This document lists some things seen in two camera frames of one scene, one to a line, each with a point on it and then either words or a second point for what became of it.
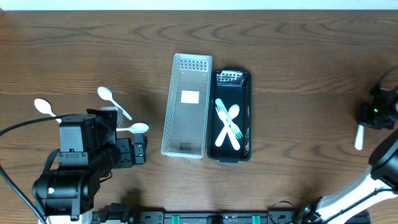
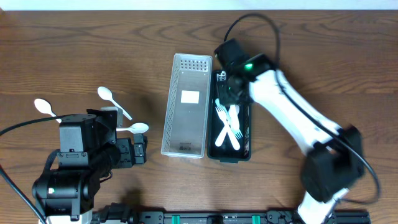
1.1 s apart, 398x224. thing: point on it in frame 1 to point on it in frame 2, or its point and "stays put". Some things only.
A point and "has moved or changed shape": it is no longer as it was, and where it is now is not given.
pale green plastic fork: x=239 y=135 stays put
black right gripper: x=367 y=118 to x=228 y=90
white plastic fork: x=223 y=117 stays put
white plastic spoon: x=107 y=94 stays put
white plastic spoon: x=233 y=112 stays put
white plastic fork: x=359 y=138 has moved or changed shape
